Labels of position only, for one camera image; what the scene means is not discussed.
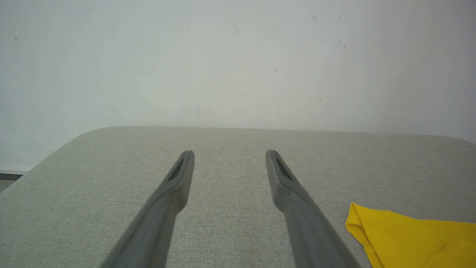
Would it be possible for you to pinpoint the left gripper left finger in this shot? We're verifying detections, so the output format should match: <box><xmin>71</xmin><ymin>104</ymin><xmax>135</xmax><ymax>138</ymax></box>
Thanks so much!
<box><xmin>100</xmin><ymin>150</ymin><xmax>195</xmax><ymax>268</ymax></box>

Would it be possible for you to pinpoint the yellow t-shirt garment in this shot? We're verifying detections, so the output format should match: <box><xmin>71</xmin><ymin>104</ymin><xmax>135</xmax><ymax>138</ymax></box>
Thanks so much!
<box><xmin>345</xmin><ymin>202</ymin><xmax>476</xmax><ymax>268</ymax></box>

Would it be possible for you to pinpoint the wall baseboard strip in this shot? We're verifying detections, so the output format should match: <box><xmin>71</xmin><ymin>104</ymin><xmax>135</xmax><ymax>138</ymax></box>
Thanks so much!
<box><xmin>0</xmin><ymin>169</ymin><xmax>27</xmax><ymax>181</ymax></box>

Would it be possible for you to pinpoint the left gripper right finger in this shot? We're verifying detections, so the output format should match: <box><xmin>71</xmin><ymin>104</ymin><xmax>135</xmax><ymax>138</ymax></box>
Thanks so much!
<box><xmin>265</xmin><ymin>150</ymin><xmax>362</xmax><ymax>268</ymax></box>

